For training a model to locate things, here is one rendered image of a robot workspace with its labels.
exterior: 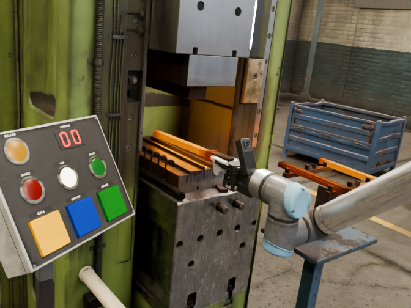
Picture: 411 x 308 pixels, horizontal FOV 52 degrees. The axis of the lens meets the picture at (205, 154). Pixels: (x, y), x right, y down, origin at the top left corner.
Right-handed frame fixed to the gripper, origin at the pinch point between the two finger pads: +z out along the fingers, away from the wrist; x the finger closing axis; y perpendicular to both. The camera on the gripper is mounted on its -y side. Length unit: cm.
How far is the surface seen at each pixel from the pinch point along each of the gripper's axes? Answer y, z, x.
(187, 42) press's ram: -35.3, 3.4, -13.8
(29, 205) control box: -2, -19, -65
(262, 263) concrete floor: 105, 59, 107
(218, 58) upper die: -31.2, 3.4, -1.1
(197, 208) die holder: 16.3, -3.3, -8.2
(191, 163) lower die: 5.5, 9.3, -2.7
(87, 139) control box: -10.6, -4.8, -47.3
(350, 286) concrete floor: 104, 12, 137
